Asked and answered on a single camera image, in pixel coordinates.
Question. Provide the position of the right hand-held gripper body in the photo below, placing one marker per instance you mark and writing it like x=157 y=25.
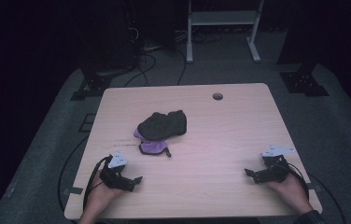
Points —
x=274 y=171

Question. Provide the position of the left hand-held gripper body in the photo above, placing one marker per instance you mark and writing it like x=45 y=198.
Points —
x=113 y=177

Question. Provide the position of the black and purple cloth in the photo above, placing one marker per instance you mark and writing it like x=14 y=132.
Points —
x=161 y=127

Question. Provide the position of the person's left hand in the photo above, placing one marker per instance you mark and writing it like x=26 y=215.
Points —
x=102 y=196

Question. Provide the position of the person's right hand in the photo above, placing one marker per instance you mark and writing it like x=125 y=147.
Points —
x=290 y=193

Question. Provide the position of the floor outlet box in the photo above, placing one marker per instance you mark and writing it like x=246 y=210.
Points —
x=87 y=123

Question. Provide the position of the black metal stand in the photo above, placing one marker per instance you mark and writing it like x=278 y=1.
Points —
x=302 y=82
x=95 y=84

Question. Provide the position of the grey table bracket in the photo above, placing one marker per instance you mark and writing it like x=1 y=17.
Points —
x=316 y=187
x=72 y=190

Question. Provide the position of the white metal desk frame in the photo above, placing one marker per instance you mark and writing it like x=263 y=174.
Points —
x=223 y=18

